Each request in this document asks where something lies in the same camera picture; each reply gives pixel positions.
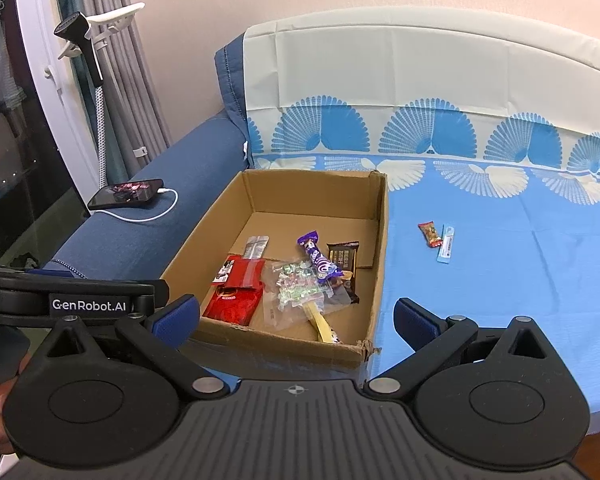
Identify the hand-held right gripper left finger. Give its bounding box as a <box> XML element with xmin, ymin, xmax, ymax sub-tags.
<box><xmin>42</xmin><ymin>294</ymin><xmax>228</xmax><ymax>401</ymax></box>

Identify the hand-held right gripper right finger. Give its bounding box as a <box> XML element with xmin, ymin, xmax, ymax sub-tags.
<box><xmin>362</xmin><ymin>297</ymin><xmax>556</xmax><ymax>401</ymax></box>

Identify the red stand-up snack pouch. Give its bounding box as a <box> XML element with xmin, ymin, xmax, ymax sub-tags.
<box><xmin>202</xmin><ymin>282</ymin><xmax>265</xmax><ymax>328</ymax></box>

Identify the red packet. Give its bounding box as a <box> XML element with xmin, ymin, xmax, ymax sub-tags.
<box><xmin>225</xmin><ymin>255</ymin><xmax>267</xmax><ymax>291</ymax></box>

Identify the yellow snack packet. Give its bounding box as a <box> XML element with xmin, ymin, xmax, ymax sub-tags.
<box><xmin>302</xmin><ymin>300</ymin><xmax>341</xmax><ymax>344</ymax></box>

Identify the purple snack packet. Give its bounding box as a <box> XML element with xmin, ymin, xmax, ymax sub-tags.
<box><xmin>297</xmin><ymin>230</ymin><xmax>345</xmax><ymax>283</ymax></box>

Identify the clear bag of candies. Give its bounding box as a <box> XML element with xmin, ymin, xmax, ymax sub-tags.
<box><xmin>261</xmin><ymin>258</ymin><xmax>353</xmax><ymax>331</ymax></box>

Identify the brown cardboard box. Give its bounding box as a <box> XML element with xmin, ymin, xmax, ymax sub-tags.
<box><xmin>159</xmin><ymin>169</ymin><xmax>391</xmax><ymax>383</ymax></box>

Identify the light blue stick packet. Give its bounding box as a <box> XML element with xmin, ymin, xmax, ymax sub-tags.
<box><xmin>436</xmin><ymin>225</ymin><xmax>456</xmax><ymax>263</ymax></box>

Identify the blue sofa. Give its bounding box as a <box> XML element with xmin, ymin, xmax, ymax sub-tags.
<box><xmin>40</xmin><ymin>35</ymin><xmax>253</xmax><ymax>281</ymax></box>

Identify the red and brown candy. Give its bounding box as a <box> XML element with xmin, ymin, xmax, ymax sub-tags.
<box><xmin>418</xmin><ymin>221</ymin><xmax>441</xmax><ymax>249</ymax></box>

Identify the dark brown biscuit packet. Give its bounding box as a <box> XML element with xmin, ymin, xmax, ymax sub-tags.
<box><xmin>327</xmin><ymin>241</ymin><xmax>361</xmax><ymax>305</ymax></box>

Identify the silver stick sachet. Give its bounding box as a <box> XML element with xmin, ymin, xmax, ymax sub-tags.
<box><xmin>242</xmin><ymin>235</ymin><xmax>271</xmax><ymax>261</ymax></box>

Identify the black smartphone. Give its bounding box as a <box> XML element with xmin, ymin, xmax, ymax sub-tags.
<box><xmin>88</xmin><ymin>178</ymin><xmax>165</xmax><ymax>211</ymax></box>

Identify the white framed glass door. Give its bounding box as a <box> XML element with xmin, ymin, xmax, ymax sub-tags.
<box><xmin>0</xmin><ymin>0</ymin><xmax>105</xmax><ymax>271</ymax></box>

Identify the black garment steamer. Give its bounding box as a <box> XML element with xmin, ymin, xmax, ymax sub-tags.
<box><xmin>54</xmin><ymin>11</ymin><xmax>109</xmax><ymax>193</ymax></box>

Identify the white plastic hanger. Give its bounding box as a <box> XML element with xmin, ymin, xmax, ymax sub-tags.
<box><xmin>44</xmin><ymin>2</ymin><xmax>145</xmax><ymax>78</ymax></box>

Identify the white charging cable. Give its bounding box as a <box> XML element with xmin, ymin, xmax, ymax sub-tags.
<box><xmin>100</xmin><ymin>187</ymin><xmax>179</xmax><ymax>223</ymax></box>

